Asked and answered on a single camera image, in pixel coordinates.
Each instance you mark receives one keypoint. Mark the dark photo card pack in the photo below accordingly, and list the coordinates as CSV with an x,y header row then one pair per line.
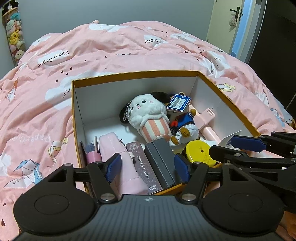
x,y
143,167

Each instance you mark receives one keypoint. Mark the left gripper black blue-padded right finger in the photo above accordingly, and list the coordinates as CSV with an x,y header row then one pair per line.
x,y
194,176

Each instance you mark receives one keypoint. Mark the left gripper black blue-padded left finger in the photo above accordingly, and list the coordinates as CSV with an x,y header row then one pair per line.
x,y
101,175

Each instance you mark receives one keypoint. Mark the pink cloud-print bed quilt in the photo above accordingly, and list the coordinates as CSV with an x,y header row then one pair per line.
x,y
36,115

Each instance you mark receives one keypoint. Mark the plush toy wall hanger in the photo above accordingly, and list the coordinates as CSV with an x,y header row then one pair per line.
x,y
12,23

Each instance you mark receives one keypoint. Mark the white puppy plush keychain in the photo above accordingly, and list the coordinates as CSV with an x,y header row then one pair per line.
x,y
147,113

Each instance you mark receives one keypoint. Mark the dark grey rectangular box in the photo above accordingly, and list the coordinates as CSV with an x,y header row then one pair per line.
x,y
161,159

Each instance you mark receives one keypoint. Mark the pink card holder wallet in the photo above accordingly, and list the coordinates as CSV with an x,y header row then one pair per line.
x,y
90,152

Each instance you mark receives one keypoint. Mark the yellow round tape measure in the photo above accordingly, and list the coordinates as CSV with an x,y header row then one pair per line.
x,y
198,151

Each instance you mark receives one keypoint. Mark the orange cardboard box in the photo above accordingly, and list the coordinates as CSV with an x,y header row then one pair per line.
x,y
96,103

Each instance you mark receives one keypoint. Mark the pink zip pouch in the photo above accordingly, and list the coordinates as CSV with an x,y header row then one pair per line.
x,y
127,181

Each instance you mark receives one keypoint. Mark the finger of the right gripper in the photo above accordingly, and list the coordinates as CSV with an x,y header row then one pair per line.
x,y
241,159
279,143

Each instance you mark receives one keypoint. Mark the white door with handle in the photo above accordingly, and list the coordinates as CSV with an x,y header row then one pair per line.
x,y
224,23

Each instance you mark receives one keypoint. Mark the person's hand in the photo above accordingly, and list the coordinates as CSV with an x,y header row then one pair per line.
x,y
287,227

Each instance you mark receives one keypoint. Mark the blue duck plush keychain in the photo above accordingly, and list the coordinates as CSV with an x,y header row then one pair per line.
x,y
181,116

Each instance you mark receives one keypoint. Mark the pink tube stick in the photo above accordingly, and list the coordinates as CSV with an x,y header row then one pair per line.
x,y
202,121

